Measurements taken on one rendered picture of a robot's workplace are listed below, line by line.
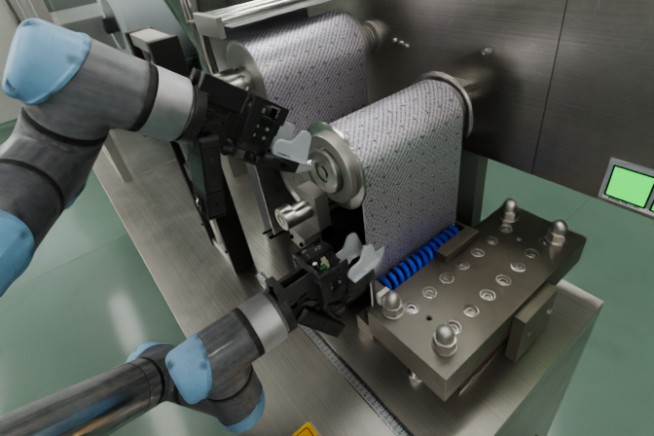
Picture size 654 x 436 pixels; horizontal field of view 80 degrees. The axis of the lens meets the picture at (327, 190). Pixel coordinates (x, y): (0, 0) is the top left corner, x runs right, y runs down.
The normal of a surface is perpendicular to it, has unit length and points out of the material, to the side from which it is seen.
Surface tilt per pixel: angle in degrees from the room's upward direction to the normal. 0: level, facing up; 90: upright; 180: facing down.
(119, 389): 56
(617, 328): 0
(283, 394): 0
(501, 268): 0
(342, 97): 92
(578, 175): 90
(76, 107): 104
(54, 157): 63
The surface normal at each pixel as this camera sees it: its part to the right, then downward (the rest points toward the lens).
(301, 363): -0.13, -0.81
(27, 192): 0.80, -0.56
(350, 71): 0.62, 0.41
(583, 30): -0.78, 0.44
